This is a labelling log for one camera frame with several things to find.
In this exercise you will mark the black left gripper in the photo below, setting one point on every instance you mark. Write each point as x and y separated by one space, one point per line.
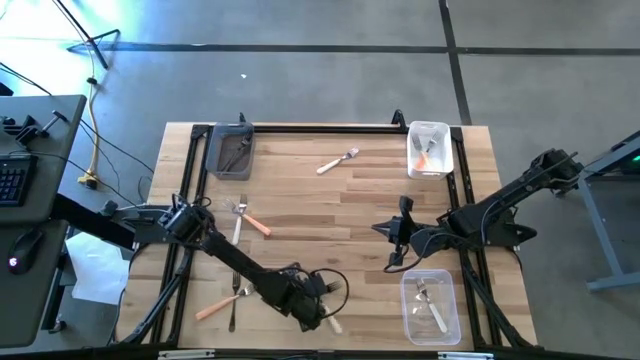
300 300

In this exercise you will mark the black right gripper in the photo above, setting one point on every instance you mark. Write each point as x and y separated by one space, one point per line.
410 235

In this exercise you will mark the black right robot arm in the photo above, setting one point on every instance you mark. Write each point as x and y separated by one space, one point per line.
500 205

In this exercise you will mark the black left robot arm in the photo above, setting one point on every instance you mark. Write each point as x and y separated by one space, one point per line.
230 255

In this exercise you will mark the white plastic bin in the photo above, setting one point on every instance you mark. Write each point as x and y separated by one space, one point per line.
445 160

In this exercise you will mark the clear plastic container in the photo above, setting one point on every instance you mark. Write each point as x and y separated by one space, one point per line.
430 337

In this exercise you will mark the grey plastic bin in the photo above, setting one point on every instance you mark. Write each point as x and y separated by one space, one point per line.
215 170

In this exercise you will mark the white paper sheet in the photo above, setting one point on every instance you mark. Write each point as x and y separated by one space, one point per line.
95 275

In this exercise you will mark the black angled support bar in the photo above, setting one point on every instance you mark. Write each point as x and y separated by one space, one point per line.
85 222

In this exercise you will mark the black computer mouse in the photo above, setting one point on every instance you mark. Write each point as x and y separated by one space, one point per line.
25 250

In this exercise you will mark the grey desk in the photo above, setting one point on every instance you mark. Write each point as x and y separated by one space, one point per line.
47 175

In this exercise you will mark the black computer keyboard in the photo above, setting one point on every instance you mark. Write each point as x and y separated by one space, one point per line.
15 180

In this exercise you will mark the black desk clamp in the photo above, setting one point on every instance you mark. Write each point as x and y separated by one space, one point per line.
25 132

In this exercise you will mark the black tripod stand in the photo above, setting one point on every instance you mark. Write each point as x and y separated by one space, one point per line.
81 35

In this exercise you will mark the black frame clamp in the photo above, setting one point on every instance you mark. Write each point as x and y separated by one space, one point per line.
398 122
242 119

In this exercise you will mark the black metal table frame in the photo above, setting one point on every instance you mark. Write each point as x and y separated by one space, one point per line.
350 129

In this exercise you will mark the silver metal bracket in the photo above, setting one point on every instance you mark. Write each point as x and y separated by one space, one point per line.
465 356
185 355

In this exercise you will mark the grey metal cart frame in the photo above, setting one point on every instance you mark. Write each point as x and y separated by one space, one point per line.
602 230

